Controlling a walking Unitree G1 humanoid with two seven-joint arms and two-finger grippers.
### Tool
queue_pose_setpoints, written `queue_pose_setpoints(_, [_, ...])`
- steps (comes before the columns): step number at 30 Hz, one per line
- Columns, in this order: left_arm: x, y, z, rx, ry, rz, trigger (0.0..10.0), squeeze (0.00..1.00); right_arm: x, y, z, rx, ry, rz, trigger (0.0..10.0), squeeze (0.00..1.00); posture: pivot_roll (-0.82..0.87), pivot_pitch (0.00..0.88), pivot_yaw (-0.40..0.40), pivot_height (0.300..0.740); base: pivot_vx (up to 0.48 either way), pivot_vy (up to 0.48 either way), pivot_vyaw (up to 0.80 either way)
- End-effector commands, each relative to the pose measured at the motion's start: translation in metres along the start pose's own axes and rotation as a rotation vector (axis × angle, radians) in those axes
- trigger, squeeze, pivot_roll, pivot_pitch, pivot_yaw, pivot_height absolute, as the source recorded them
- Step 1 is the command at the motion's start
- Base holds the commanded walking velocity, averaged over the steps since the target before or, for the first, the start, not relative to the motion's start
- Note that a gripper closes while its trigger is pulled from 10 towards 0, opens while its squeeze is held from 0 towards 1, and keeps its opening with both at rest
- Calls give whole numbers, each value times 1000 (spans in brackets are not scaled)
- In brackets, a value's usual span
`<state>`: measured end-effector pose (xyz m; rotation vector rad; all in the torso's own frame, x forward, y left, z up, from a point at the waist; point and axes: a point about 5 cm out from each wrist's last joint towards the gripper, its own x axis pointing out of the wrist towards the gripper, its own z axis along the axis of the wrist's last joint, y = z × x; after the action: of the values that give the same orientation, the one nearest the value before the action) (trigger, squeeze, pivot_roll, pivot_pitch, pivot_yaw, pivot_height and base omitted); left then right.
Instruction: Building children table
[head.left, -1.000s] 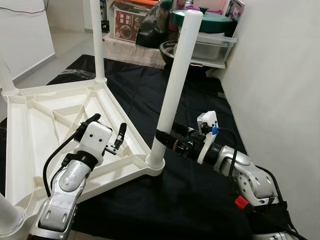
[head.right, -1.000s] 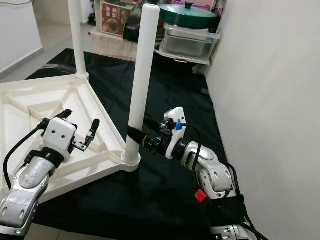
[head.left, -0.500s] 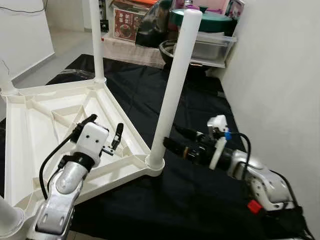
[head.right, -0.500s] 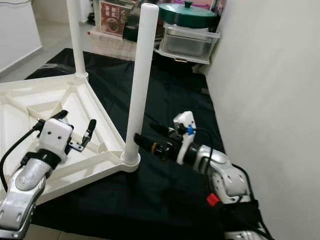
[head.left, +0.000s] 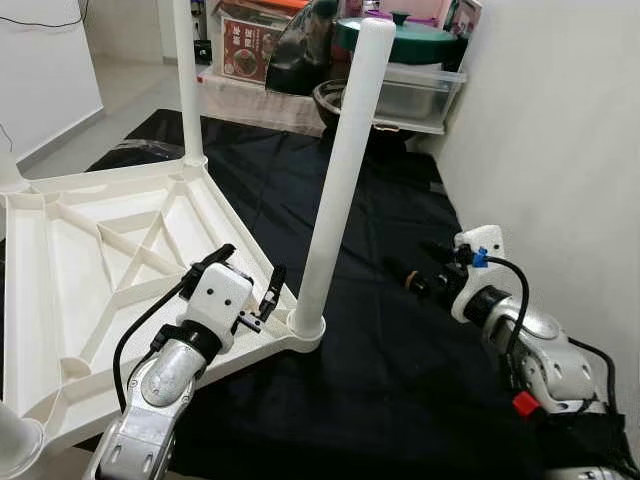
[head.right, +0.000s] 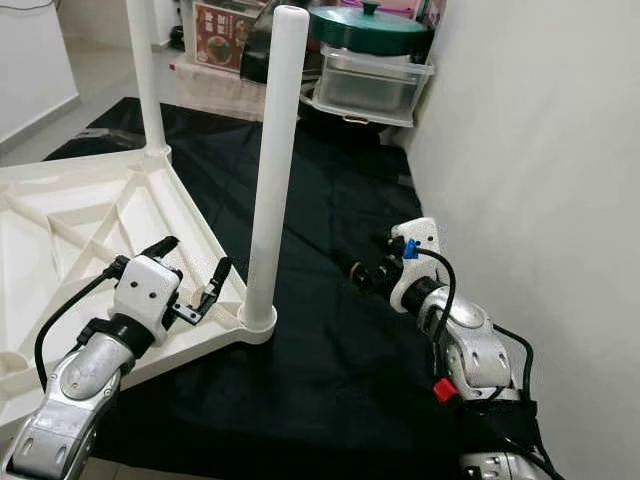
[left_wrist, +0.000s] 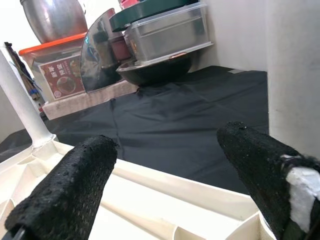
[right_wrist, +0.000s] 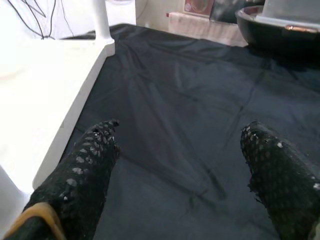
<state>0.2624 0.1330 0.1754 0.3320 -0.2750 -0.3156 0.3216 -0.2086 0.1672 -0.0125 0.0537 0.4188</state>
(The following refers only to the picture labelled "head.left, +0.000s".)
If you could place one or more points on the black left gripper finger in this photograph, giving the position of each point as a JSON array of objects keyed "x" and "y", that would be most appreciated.
[
  {"x": 273, "y": 285},
  {"x": 215, "y": 255}
]

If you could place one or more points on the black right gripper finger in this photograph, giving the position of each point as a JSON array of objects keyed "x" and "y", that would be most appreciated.
[
  {"x": 400, "y": 270},
  {"x": 435, "y": 248}
]

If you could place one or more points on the white plastic children table top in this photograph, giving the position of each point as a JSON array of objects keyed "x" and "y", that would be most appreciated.
[{"x": 70, "y": 270}]

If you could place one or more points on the black tablecloth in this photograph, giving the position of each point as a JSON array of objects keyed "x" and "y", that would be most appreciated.
[{"x": 400, "y": 380}]

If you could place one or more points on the beige patterned cloth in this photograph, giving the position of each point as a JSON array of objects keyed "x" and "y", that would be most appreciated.
[{"x": 260, "y": 105}]

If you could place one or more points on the black wok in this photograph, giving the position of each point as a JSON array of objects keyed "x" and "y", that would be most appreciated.
[{"x": 325, "y": 105}]

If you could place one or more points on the red printed carton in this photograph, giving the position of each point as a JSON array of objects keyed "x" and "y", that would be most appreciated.
[{"x": 250, "y": 50}]

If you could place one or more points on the green pot lid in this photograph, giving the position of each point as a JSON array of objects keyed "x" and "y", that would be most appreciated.
[{"x": 420, "y": 40}]

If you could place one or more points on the black plastic bag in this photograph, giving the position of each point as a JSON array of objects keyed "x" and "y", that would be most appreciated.
[{"x": 300, "y": 55}]

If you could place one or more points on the dark square pan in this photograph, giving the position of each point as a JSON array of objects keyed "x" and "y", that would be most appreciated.
[{"x": 462, "y": 15}]

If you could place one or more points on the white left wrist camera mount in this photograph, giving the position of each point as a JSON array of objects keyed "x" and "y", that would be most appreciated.
[{"x": 215, "y": 295}]

